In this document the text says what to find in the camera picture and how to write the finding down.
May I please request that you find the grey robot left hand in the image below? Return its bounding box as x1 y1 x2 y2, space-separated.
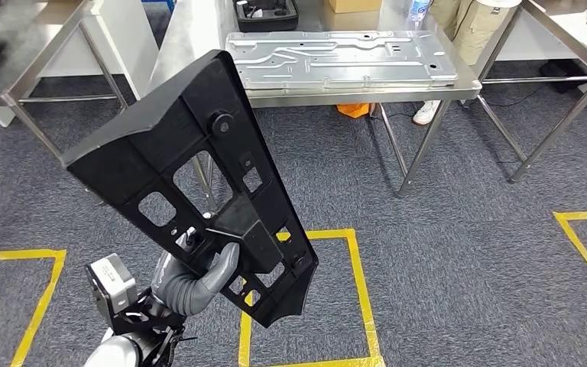
151 226 242 317

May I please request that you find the black plastic panel part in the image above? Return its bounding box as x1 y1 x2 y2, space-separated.
63 49 319 330

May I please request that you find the stainless steel workbench table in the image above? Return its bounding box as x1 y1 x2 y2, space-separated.
144 0 483 214

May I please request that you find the yellow floor tape square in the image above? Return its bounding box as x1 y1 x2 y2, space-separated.
238 229 387 367
553 209 587 311
0 248 67 367

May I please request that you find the orange object under table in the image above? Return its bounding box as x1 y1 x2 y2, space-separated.
336 102 371 119

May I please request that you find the white cabinet panel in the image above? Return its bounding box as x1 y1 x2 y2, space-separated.
0 0 161 128

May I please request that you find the stamped sheet metal panel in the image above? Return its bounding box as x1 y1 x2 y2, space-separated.
225 29 459 93

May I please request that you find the black foam tool case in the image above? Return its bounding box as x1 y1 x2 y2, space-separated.
232 0 300 34

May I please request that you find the stainless steel side table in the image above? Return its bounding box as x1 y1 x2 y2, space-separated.
0 0 131 163
468 0 587 184

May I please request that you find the flat brown cardboard box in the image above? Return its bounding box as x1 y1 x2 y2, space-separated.
35 0 95 26

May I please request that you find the clear plastic water bottle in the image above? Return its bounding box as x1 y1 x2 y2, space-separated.
405 0 432 24

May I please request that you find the person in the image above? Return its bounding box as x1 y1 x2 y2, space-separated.
412 0 522 127

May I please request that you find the white board under table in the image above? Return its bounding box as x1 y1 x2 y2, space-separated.
495 10 587 63

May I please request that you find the black box under table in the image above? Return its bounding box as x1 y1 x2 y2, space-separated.
540 60 585 95

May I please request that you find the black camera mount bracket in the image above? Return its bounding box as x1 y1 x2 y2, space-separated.
103 296 188 336

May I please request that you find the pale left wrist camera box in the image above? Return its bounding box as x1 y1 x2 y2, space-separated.
86 253 138 317

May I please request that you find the black floor cable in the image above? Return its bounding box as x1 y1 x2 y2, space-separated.
485 83 548 109

